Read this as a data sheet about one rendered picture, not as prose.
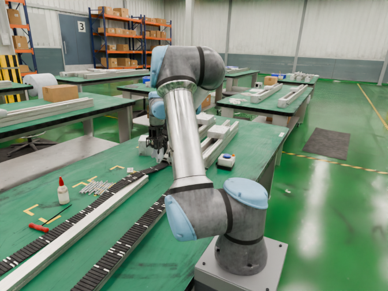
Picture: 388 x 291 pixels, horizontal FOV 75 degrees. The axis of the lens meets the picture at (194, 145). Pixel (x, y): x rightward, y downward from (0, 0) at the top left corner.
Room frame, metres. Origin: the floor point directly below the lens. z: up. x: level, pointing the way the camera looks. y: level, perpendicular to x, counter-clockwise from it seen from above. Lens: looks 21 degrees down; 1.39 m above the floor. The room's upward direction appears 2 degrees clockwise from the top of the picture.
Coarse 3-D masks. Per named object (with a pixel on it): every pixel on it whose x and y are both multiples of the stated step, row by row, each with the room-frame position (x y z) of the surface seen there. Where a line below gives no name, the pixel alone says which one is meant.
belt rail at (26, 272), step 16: (144, 176) 1.07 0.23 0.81; (128, 192) 0.93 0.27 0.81; (96, 208) 0.80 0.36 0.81; (112, 208) 0.83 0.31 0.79; (80, 224) 0.71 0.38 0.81; (96, 224) 0.75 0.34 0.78; (64, 240) 0.63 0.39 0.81; (48, 256) 0.57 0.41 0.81; (16, 272) 0.51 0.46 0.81; (32, 272) 0.52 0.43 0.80; (0, 288) 0.46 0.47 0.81; (16, 288) 0.47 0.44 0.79
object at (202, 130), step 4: (208, 124) 1.83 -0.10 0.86; (212, 124) 1.93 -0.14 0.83; (200, 128) 1.71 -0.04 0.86; (204, 128) 1.75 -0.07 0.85; (208, 128) 1.84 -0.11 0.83; (200, 132) 1.70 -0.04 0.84; (204, 132) 1.75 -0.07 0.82; (200, 136) 1.70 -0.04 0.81; (204, 136) 1.76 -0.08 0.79; (200, 140) 1.68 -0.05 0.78; (168, 144) 1.37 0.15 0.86; (168, 148) 1.37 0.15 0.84; (168, 152) 1.27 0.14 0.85; (164, 156) 1.28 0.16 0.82; (168, 156) 1.27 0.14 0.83; (156, 160) 1.29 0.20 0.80; (164, 160) 1.28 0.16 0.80; (168, 160) 1.27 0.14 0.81
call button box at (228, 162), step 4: (220, 156) 1.28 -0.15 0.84; (232, 156) 1.29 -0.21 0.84; (220, 160) 1.25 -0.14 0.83; (224, 160) 1.24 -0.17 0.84; (228, 160) 1.24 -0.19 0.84; (232, 160) 1.24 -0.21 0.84; (216, 164) 1.29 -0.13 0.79; (220, 164) 1.25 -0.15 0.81; (224, 164) 1.24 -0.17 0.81; (228, 164) 1.23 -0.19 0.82; (232, 164) 1.24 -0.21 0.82; (220, 168) 1.25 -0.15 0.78; (224, 168) 1.24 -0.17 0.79; (228, 168) 1.23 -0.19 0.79; (232, 168) 1.25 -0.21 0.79
